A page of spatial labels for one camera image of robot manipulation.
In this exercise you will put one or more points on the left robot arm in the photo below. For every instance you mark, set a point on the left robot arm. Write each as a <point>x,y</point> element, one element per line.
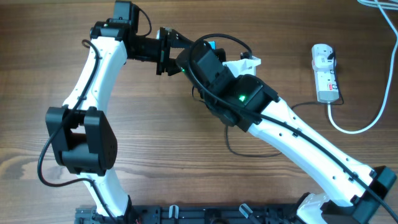
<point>79,133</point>

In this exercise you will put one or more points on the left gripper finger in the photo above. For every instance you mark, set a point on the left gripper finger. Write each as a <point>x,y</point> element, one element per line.
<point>172,67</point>
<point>178,41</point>

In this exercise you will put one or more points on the turquoise screen smartphone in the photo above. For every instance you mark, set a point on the turquoise screen smartphone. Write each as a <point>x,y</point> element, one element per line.
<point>212,44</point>

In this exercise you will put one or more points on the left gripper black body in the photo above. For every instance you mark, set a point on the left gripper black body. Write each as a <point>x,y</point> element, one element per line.
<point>163,50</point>

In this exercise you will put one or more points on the white power strip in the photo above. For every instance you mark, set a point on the white power strip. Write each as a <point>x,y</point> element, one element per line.
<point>323,64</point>

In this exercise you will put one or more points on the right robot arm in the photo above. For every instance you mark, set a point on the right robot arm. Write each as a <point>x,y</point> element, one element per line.
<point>351,190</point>

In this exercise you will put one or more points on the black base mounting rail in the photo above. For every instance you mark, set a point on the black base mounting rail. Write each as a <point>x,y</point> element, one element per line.
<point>279,213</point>

